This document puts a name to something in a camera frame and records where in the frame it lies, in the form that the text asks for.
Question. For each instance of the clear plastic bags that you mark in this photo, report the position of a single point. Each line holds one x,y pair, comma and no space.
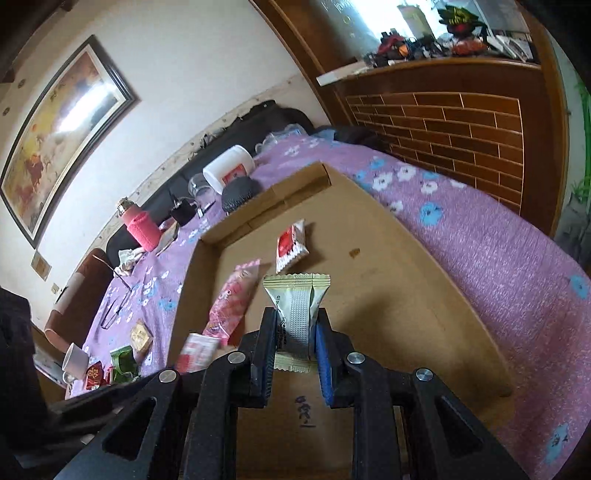
279,138

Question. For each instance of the white shelf board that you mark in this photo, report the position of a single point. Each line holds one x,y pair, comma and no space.
341,74

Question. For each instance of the white plastic jar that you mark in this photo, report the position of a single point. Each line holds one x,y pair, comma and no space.
228,168

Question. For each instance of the pale green snack packet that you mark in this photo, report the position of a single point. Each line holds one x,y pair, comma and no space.
298,314

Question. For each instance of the clear glass cup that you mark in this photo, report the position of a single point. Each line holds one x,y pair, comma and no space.
201,189

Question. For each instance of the pink thermos bottle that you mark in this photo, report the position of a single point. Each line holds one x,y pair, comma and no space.
141,228

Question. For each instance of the black sofa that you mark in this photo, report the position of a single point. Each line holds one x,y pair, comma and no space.
184,175

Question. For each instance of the dark garment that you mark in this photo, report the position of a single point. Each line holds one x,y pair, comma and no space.
355,136

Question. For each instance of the white mug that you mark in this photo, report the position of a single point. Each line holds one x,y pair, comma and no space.
76,362

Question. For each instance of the pink snack packet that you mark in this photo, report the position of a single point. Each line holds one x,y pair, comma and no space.
233,295

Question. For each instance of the black glasses case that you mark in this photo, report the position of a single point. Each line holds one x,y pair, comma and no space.
240,194

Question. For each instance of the yellow wall plaque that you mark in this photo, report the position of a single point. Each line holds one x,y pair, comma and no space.
40,266

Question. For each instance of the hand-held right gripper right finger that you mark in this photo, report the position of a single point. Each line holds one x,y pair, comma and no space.
324,364

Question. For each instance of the red and green ornament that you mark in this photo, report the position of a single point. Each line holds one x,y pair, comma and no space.
457,18

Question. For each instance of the brown armchair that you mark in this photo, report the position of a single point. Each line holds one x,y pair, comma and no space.
90,277

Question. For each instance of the small black pot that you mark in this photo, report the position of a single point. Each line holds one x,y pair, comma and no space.
183,212

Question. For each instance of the red and white snack packet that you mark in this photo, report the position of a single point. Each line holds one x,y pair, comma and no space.
198,353
291,244

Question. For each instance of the eyeglasses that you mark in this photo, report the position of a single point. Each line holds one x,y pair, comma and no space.
113,309

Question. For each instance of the shallow cardboard box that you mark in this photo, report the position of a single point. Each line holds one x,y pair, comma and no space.
392,286

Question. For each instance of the crumpled white tissue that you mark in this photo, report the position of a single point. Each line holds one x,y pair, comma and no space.
129,258

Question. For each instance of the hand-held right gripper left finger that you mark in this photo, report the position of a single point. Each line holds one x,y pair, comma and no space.
265,357

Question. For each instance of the wooden brick-pattern counter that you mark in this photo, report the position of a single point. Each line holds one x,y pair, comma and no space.
452,120

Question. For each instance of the red snack packet gold label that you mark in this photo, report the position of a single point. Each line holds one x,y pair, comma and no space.
94,374

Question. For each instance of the olive notebook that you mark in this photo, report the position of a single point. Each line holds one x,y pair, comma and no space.
167,240

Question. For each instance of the clutter pile on counter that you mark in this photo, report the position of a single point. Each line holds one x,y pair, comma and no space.
415,46

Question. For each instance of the bamboo painted glass panel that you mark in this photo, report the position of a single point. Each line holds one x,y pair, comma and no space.
577,184

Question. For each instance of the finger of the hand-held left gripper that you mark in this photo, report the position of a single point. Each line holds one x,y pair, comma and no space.
101,406

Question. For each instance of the framed horse painting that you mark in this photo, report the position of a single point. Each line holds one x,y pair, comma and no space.
64,138

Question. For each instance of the beige snack packet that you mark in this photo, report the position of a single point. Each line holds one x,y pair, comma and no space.
141,337

